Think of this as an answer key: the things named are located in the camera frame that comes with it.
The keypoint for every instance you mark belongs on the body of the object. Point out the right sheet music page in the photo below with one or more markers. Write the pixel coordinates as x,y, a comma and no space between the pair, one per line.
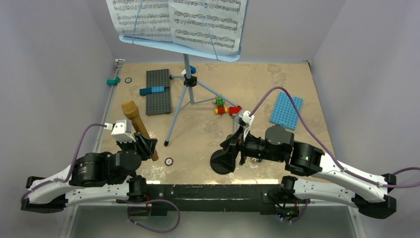
210,26

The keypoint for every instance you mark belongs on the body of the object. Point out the white lego car blue wheels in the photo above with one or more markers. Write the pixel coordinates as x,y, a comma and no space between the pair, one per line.
256,160

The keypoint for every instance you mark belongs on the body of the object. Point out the blue white lego brick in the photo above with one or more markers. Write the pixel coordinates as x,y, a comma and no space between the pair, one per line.
192,70

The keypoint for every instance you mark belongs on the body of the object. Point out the black base bar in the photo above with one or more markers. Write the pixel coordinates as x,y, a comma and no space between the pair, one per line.
265,199

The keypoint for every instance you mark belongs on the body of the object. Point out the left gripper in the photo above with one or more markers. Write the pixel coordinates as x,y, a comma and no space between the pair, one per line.
145,145

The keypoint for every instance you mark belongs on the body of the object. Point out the dark grey lego baseplate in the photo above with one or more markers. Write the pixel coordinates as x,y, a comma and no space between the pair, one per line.
159,100

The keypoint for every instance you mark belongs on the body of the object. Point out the red white round sticker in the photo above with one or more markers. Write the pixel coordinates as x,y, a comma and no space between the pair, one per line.
168,161

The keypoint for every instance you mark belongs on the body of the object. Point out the teal plastic clip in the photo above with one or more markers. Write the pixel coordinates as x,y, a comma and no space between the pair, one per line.
112,82

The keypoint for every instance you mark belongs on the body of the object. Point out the red grey lego column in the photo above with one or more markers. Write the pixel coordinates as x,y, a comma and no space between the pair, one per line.
234,112

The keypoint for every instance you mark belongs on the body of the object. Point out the black microphone stand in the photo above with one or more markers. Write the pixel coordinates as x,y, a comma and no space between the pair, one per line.
221,162

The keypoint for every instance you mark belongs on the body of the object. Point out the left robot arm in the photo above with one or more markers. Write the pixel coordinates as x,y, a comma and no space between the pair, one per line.
93,177

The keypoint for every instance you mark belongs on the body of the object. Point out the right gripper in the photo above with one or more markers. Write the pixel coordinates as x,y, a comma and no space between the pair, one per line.
227,159

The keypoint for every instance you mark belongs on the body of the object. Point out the green red lego vehicle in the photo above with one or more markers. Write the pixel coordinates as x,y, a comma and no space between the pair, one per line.
220,108

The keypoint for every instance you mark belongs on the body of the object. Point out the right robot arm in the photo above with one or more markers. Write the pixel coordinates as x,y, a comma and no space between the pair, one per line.
313,174

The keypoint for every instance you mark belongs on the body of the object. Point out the gold microphone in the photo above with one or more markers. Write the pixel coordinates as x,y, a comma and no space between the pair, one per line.
131,111

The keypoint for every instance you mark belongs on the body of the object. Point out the blue lego bricks strip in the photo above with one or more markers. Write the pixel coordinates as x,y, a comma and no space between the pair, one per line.
151,90

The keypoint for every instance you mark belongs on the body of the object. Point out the light blue lego baseplate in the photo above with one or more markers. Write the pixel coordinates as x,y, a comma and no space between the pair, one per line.
284,113

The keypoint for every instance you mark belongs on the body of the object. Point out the light blue music stand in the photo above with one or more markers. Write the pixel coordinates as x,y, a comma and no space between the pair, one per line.
189,80

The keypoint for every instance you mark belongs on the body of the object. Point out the left aluminium rail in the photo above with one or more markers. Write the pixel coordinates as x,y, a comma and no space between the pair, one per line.
71,212

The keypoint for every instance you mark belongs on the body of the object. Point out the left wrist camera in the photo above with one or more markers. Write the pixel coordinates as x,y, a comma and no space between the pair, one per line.
120,131

